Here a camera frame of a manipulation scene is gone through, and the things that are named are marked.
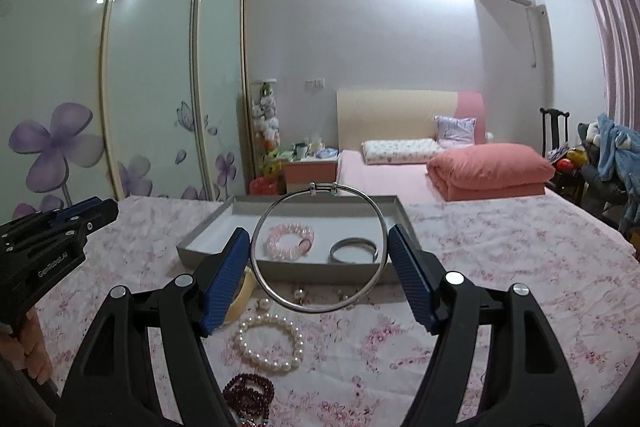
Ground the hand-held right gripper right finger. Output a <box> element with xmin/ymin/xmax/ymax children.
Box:
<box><xmin>387</xmin><ymin>223</ymin><xmax>583</xmax><ymax>427</ymax></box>

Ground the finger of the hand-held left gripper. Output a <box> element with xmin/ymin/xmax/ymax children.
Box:
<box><xmin>75</xmin><ymin>200</ymin><xmax>120</xmax><ymax>241</ymax></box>
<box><xmin>50</xmin><ymin>197</ymin><xmax>102</xmax><ymax>224</ymax></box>

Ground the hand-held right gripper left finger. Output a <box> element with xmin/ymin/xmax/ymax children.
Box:
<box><xmin>55</xmin><ymin>227</ymin><xmax>251</xmax><ymax>427</ymax></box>

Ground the yellow bangle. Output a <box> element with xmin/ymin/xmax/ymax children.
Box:
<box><xmin>225</xmin><ymin>267</ymin><xmax>257</xmax><ymax>325</ymax></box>

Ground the grey tray box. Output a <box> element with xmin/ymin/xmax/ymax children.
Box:
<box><xmin>176</xmin><ymin>194</ymin><xmax>418</xmax><ymax>285</ymax></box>

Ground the white pearl bracelet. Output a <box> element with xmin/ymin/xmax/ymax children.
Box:
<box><xmin>234</xmin><ymin>313</ymin><xmax>304</xmax><ymax>370</ymax></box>

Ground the dark red bead bracelet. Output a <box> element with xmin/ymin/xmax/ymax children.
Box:
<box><xmin>222</xmin><ymin>373</ymin><xmax>276</xmax><ymax>423</ymax></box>

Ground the thin silver bangle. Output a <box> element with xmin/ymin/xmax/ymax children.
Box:
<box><xmin>250</xmin><ymin>182</ymin><xmax>390</xmax><ymax>314</ymax></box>

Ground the person's left hand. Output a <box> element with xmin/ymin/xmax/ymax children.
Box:
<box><xmin>15</xmin><ymin>307</ymin><xmax>54</xmax><ymax>384</ymax></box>

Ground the wide silver bangle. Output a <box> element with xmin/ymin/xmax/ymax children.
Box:
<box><xmin>328</xmin><ymin>237</ymin><xmax>379</xmax><ymax>265</ymax></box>

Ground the red basket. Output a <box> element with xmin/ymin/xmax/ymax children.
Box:
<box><xmin>250</xmin><ymin>176</ymin><xmax>279</xmax><ymax>196</ymax></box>

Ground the pink floral tablecloth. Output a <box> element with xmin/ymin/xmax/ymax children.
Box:
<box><xmin>30</xmin><ymin>194</ymin><xmax>638</xmax><ymax>427</ymax></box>

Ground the pink bed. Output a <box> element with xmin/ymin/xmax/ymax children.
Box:
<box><xmin>334</xmin><ymin>148</ymin><xmax>557</xmax><ymax>208</ymax></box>

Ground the white floral pillow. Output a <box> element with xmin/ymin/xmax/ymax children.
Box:
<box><xmin>362</xmin><ymin>138</ymin><xmax>444</xmax><ymax>166</ymax></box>

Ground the pink and beige nightstand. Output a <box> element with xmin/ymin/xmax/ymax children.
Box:
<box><xmin>282</xmin><ymin>157</ymin><xmax>338</xmax><ymax>196</ymax></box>

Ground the folded pink quilt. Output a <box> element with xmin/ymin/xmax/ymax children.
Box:
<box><xmin>426</xmin><ymin>143</ymin><xmax>555</xmax><ymax>202</ymax></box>

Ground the purple print pillow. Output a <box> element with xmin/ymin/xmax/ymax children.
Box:
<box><xmin>434</xmin><ymin>115</ymin><xmax>477</xmax><ymax>148</ymax></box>

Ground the beige and pink headboard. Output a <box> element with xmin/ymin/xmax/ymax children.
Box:
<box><xmin>336</xmin><ymin>89</ymin><xmax>486</xmax><ymax>152</ymax></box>

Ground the plush toy bouquet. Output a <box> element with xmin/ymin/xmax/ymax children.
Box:
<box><xmin>250</xmin><ymin>79</ymin><xmax>282</xmax><ymax>180</ymax></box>

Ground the flower print sliding wardrobe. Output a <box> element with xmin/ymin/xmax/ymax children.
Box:
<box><xmin>0</xmin><ymin>0</ymin><xmax>249</xmax><ymax>218</ymax></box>

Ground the dark wooden chair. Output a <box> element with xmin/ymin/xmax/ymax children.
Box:
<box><xmin>539</xmin><ymin>107</ymin><xmax>587</xmax><ymax>204</ymax></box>

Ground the blue plush clothing pile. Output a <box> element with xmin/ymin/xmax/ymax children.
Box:
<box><xmin>577</xmin><ymin>113</ymin><xmax>640</xmax><ymax>234</ymax></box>

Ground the white pipe cover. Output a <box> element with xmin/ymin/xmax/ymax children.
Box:
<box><xmin>525</xmin><ymin>4</ymin><xmax>547</xmax><ymax>68</ymax></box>

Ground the pink curtain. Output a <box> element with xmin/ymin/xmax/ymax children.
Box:
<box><xmin>567</xmin><ymin>0</ymin><xmax>640</xmax><ymax>130</ymax></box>

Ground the pink bead bracelet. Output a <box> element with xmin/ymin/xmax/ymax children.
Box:
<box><xmin>266</xmin><ymin>223</ymin><xmax>316</xmax><ymax>262</ymax></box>

